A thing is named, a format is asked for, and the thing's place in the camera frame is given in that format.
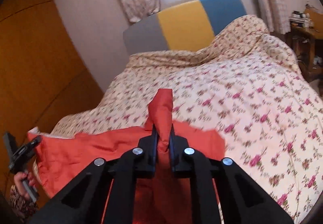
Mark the clutter on side table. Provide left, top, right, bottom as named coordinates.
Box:
left=289, top=11, right=314, bottom=28

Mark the wooden side table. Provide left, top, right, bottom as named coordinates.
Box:
left=285, top=9, right=323, bottom=83

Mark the grey yellow blue headboard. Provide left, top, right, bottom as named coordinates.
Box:
left=123, top=0, right=246, bottom=55

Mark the small-floral beige bedsheet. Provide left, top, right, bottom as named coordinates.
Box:
left=126, top=15, right=301, bottom=74

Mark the floral rose quilt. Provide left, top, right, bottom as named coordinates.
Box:
left=51, top=55, right=322, bottom=223

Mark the person's left hand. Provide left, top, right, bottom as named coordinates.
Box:
left=13, top=170, right=37, bottom=201

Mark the orange puffer jacket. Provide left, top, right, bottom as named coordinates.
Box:
left=36, top=89, right=225, bottom=223

